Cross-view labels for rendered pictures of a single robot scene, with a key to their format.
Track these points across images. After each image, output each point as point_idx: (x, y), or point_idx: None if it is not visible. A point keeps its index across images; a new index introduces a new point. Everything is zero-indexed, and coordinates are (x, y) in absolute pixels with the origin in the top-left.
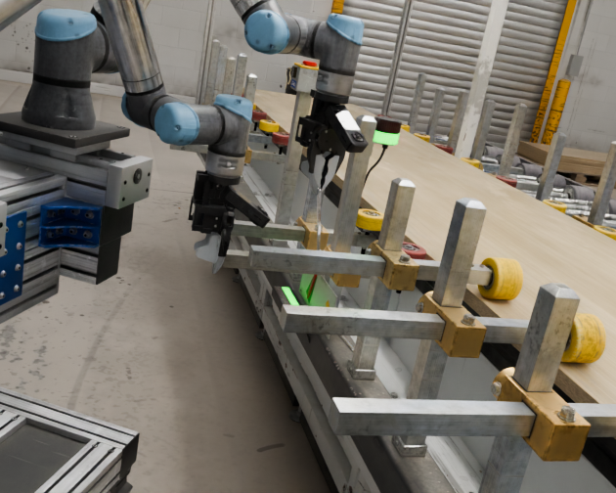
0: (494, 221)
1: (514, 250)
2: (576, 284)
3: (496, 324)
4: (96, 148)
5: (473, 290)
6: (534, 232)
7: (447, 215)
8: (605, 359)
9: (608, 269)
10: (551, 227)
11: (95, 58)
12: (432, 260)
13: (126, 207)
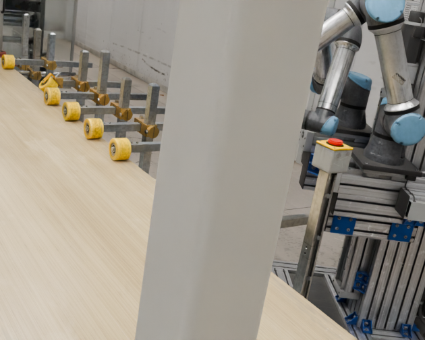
0: (97, 239)
1: (91, 198)
2: (57, 175)
3: (129, 122)
4: (358, 165)
5: (129, 162)
6: (55, 232)
7: (148, 235)
8: (74, 139)
9: (10, 193)
10: (23, 249)
11: (380, 120)
12: (156, 144)
13: (334, 195)
